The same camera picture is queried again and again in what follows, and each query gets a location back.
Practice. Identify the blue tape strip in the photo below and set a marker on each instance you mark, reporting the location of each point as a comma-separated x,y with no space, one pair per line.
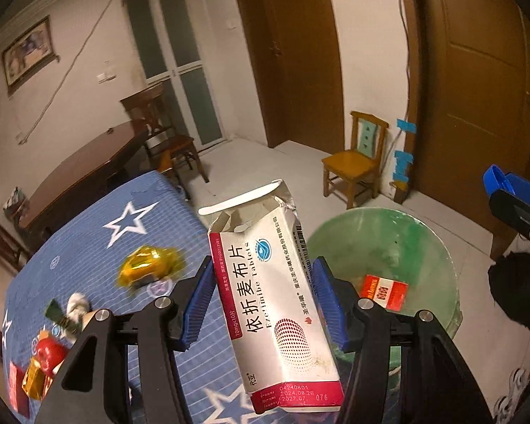
407,126
403,163

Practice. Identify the pile of clutter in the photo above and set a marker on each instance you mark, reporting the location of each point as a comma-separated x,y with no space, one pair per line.
15,205

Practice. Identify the white wall switch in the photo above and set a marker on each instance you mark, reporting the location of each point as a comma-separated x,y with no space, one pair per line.
106,77
232,24

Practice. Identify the red cardboard box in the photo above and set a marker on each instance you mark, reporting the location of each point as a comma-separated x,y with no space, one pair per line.
18,391

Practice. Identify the white and green plush toy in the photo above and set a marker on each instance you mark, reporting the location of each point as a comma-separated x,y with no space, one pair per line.
77,305

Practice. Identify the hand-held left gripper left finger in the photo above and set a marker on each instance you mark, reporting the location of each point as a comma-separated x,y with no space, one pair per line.
198,302

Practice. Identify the small light wooden chair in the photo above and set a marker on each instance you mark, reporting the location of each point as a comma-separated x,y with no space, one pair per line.
351,163

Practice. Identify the frosted glass door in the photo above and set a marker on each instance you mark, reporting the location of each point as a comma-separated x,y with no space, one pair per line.
176,62

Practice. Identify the dark wooden bench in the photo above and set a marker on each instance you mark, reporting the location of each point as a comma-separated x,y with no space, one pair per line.
4,243

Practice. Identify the small gold foil packet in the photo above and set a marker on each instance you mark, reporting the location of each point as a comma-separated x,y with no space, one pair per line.
35,380

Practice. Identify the gold foil wrapper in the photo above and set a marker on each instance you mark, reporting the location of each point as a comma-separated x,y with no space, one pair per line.
145,265

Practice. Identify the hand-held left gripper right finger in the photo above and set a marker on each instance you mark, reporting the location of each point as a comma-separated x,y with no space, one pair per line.
329,302

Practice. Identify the blue star-print blanket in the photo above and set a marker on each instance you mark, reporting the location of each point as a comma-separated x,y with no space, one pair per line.
84,238

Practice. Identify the dark wooden chair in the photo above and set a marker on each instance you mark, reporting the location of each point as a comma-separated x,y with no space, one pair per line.
176,145

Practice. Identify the dark wooden table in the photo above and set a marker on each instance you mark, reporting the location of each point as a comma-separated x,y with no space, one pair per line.
84,163

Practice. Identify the framed wall picture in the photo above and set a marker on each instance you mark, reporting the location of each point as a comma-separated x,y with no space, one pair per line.
28,55

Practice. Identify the small red and white box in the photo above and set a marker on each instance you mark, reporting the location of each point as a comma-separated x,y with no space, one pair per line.
382,292

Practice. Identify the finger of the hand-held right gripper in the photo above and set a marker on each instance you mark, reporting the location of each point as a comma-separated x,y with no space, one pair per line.
516,190

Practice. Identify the red round toy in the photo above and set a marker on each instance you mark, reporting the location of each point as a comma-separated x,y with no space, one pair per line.
49,353

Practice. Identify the dark cloth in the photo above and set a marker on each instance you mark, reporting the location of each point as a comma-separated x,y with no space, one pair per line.
516,287

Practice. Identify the white medicine box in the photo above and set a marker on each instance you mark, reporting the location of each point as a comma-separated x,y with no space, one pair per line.
269,318

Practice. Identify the green plastic trash bin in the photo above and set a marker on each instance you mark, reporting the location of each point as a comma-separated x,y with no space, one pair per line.
380,238

